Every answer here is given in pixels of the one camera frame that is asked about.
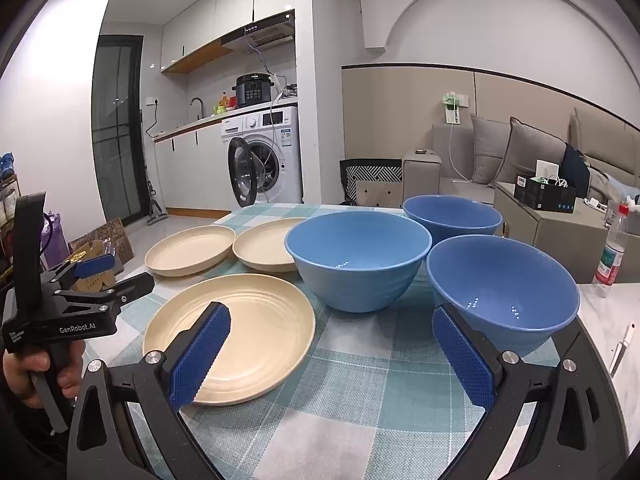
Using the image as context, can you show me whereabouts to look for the beige side cabinet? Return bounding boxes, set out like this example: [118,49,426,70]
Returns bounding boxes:
[492,180,632,284]

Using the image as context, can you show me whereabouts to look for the black white patterned cushion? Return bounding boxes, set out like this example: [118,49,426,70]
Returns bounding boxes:
[340,158,404,206]

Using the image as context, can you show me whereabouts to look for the person's left hand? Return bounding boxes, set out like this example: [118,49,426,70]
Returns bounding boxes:
[1,347,84,409]

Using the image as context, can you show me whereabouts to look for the blue bowl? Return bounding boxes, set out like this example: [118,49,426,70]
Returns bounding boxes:
[402,195,504,249]
[426,234,581,357]
[284,211,433,314]

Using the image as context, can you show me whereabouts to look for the black glass door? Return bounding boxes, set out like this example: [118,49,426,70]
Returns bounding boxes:
[91,35,146,227]

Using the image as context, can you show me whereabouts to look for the white kitchen counter cabinets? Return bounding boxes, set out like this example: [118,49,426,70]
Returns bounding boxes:
[150,112,236,212]

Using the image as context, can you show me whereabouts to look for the black pressure cooker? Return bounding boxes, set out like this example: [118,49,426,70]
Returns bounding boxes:
[231,74,274,109]

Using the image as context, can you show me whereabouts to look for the teal checked tablecloth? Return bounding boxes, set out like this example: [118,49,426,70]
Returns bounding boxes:
[142,203,576,480]

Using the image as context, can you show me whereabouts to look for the clear water bottle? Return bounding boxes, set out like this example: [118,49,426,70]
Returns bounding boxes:
[591,203,630,299]

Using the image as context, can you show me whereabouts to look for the green wall charger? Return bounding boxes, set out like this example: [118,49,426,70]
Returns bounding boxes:
[442,91,464,126]

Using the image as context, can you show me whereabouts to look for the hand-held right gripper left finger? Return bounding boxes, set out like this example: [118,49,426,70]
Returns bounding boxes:
[66,301,233,480]

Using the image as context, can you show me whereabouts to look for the patterned cardboard box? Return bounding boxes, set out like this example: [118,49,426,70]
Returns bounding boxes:
[67,217,135,272]

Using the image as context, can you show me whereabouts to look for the stick vacuum cleaner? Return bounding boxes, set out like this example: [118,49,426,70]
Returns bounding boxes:
[141,157,169,226]

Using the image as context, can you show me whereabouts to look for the steel range hood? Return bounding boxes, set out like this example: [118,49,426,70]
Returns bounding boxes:
[221,15,296,54]

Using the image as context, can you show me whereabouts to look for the white charging cable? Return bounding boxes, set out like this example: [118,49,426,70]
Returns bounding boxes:
[447,122,469,184]

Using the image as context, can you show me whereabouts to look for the white handled knife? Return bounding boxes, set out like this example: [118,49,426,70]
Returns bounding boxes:
[608,324,636,377]

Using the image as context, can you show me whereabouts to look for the white wall cabinets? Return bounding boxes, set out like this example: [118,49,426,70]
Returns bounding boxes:
[160,0,312,74]

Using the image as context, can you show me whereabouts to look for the grey sofa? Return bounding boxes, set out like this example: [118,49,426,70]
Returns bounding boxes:
[402,106,640,207]

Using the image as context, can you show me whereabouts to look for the black cardboard box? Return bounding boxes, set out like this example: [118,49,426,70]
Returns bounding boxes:
[514,174,577,213]

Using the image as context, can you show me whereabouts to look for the small white box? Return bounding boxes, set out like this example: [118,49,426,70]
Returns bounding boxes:
[536,159,564,181]

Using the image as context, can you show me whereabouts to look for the shoe rack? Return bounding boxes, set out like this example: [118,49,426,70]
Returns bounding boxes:
[0,152,24,242]

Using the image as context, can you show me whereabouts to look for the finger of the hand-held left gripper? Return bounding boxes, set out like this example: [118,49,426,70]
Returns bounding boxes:
[46,253,117,287]
[54,272,156,309]

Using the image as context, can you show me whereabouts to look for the grey sofa cushion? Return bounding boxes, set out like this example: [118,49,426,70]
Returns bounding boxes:
[496,116,569,189]
[470,114,512,186]

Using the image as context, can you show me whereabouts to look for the cream round plate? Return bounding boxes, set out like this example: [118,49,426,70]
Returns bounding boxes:
[144,225,237,278]
[232,217,312,274]
[143,274,316,407]

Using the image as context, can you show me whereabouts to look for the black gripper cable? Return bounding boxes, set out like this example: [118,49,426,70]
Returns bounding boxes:
[42,212,57,257]

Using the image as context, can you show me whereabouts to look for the dark blue cushion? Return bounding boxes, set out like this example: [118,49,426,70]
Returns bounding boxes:
[558,143,591,197]

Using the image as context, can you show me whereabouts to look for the white washing machine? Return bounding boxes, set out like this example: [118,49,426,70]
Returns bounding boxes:
[221,105,304,210]

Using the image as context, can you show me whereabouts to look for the purple bag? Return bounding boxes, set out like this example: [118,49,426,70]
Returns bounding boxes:
[42,212,71,269]

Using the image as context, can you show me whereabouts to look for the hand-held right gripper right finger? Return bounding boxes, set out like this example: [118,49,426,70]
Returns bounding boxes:
[431,305,629,480]

